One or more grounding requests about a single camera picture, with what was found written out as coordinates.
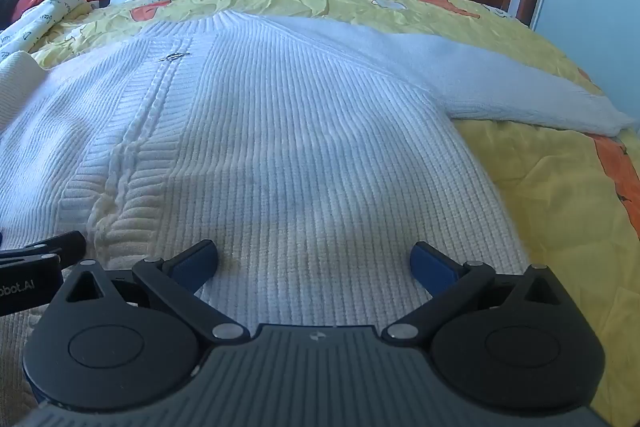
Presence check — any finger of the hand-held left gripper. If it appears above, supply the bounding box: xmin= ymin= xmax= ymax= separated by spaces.
xmin=0 ymin=230 xmax=87 ymax=267

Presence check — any dark cloth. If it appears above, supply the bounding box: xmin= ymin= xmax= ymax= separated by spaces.
xmin=0 ymin=0 xmax=32 ymax=30

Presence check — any beige knitted sock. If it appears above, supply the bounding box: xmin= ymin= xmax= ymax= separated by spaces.
xmin=0 ymin=9 xmax=637 ymax=427

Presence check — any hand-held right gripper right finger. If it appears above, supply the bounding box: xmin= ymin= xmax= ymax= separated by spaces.
xmin=381 ymin=241 xmax=571 ymax=346

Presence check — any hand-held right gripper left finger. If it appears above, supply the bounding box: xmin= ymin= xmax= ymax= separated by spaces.
xmin=52 ymin=239 xmax=251 ymax=348

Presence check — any white printed quilt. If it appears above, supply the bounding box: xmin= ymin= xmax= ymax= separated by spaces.
xmin=0 ymin=0 xmax=94 ymax=64

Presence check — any yellow floral bedsheet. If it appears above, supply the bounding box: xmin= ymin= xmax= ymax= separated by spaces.
xmin=27 ymin=0 xmax=640 ymax=418

